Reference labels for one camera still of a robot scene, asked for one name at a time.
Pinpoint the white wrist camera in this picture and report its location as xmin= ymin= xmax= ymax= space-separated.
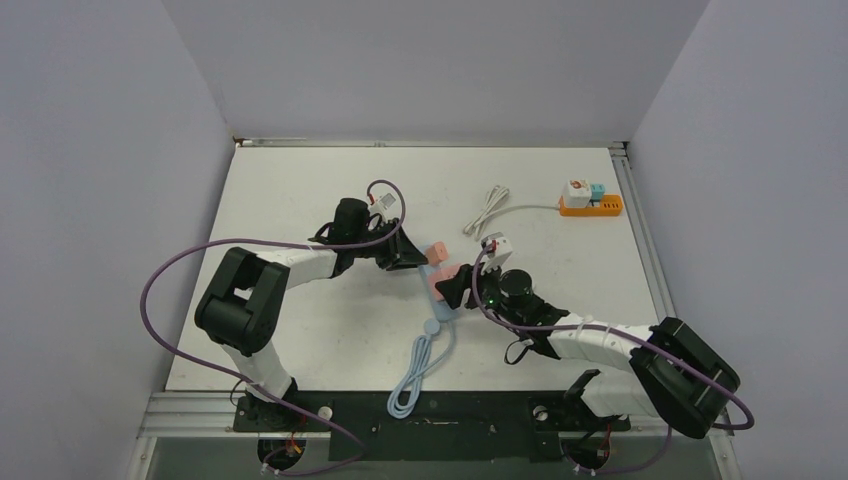
xmin=369 ymin=193 xmax=402 ymax=222
xmin=480 ymin=232 xmax=513 ymax=274

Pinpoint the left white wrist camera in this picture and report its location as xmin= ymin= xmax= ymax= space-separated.
xmin=369 ymin=193 xmax=402 ymax=222

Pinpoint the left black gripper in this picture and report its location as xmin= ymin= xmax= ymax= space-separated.
xmin=351 ymin=219 xmax=426 ymax=271

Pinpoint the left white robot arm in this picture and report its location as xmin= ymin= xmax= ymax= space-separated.
xmin=194 ymin=198 xmax=428 ymax=430

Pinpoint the teal plug adapter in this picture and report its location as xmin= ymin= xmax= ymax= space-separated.
xmin=589 ymin=183 xmax=606 ymax=203

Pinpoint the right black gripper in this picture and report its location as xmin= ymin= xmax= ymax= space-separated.
xmin=440 ymin=254 xmax=525 ymax=328

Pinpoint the white cube adapter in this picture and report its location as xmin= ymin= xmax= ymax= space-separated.
xmin=561 ymin=179 xmax=592 ymax=209

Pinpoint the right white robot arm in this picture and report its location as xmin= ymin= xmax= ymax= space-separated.
xmin=431 ymin=264 xmax=741 ymax=439

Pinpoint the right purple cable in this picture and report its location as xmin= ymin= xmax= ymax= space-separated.
xmin=470 ymin=245 xmax=757 ymax=477

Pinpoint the orange power strip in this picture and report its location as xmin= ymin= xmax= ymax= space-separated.
xmin=558 ymin=194 xmax=624 ymax=217

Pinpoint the white power cord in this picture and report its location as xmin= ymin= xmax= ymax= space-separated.
xmin=462 ymin=185 xmax=562 ymax=241

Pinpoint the aluminium frame rail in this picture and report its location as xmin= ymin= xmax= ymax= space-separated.
xmin=608 ymin=142 xmax=677 ymax=323

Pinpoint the small pink plug adapter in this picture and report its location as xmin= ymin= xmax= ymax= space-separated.
xmin=425 ymin=241 xmax=450 ymax=267

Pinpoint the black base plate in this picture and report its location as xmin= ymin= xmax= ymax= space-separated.
xmin=232 ymin=391 xmax=631 ymax=462

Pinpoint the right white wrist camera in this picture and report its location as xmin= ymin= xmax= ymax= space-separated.
xmin=480 ymin=232 xmax=513 ymax=274

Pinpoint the light blue power cord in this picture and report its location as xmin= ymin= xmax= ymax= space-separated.
xmin=386 ymin=317 xmax=458 ymax=420

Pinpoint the pink cube socket adapter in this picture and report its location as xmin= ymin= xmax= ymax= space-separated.
xmin=426 ymin=264 xmax=461 ymax=301

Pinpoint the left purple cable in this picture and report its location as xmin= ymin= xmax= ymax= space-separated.
xmin=139 ymin=179 xmax=407 ymax=478

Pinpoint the purple cable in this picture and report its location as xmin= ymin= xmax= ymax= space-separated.
xmin=139 ymin=179 xmax=407 ymax=478
xmin=470 ymin=245 xmax=757 ymax=477

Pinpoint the pink blue power strip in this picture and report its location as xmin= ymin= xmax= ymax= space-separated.
xmin=418 ymin=265 xmax=459 ymax=322

